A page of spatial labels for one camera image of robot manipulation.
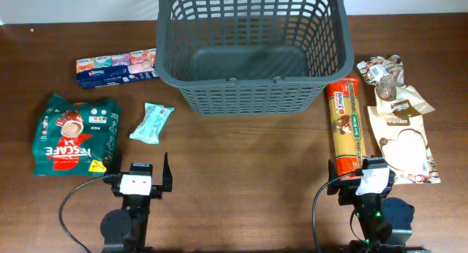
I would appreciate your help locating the clear mushroom pouch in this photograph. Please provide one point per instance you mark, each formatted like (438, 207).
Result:
(394, 98)

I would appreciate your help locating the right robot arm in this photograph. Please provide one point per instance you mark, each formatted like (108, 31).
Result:
(386, 222)

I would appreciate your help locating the San Remo spaghetti packet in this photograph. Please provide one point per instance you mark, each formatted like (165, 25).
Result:
(346, 125)

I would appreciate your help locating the beige rice pouch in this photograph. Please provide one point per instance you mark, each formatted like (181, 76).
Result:
(405, 148)

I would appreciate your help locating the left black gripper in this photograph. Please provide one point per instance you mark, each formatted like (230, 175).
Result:
(156, 189)

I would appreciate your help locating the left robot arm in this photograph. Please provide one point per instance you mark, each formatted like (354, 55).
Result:
(124, 229)

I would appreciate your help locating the Kleenex tissue multipack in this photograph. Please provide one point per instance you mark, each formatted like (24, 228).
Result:
(116, 69)

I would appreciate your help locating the light teal snack wrapper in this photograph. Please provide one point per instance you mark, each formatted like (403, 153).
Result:
(152, 124)

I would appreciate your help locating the green Nescafe coffee bag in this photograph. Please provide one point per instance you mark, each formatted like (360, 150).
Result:
(76, 138)

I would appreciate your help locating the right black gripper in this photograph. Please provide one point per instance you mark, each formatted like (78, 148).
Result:
(348, 189)

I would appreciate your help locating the grey plastic slotted basket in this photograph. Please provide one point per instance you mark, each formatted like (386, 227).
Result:
(252, 57)

